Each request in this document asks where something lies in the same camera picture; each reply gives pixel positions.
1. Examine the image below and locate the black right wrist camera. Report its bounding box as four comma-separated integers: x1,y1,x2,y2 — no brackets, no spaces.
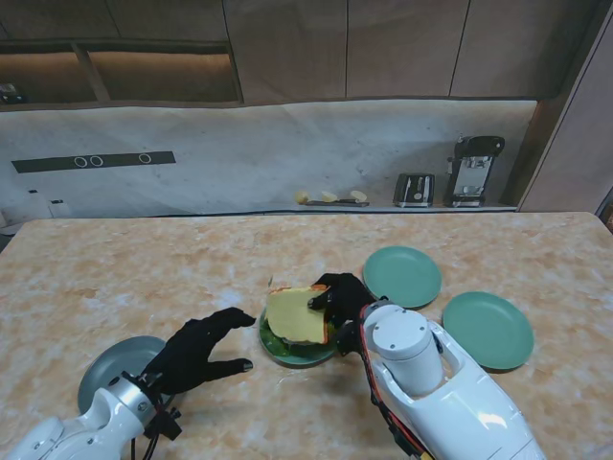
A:
334,320,363,358

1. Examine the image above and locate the green round plate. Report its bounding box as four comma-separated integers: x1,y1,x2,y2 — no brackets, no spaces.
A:
259,306,339,369
443,290,535,371
362,245,443,310

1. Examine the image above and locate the black silver toaster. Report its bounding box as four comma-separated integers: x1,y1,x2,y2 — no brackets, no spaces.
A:
393,172,436,209

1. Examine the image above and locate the open wooden wall shelf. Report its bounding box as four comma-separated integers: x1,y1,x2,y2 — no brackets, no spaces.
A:
0,40,245,107

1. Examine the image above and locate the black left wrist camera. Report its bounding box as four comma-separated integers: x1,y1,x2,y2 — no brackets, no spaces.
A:
150,406,184,440

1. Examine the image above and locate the toy bread slice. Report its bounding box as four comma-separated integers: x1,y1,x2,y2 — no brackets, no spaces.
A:
265,285,332,345

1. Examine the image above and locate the black silver coffee machine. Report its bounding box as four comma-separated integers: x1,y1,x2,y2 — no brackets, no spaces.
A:
444,135,507,208

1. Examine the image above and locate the dark cutting board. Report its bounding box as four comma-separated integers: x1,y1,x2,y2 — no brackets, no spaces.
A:
300,198,371,208

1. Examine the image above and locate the black wall socket strip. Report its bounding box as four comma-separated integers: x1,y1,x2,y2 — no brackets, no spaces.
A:
11,150,176,174

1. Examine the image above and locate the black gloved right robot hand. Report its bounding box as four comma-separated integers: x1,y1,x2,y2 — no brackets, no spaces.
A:
306,272,377,332

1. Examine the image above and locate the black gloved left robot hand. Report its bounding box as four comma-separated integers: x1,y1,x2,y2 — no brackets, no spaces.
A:
143,307,257,395

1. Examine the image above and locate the grey round plate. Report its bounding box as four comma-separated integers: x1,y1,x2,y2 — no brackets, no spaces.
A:
78,335,176,412

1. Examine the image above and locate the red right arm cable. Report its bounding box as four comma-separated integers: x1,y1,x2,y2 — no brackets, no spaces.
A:
358,310,435,460

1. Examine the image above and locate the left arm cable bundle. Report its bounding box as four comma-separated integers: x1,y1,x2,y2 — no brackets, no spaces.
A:
128,428,162,460

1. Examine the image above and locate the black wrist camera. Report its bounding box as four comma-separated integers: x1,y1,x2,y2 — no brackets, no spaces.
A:
150,406,184,440
334,320,363,358

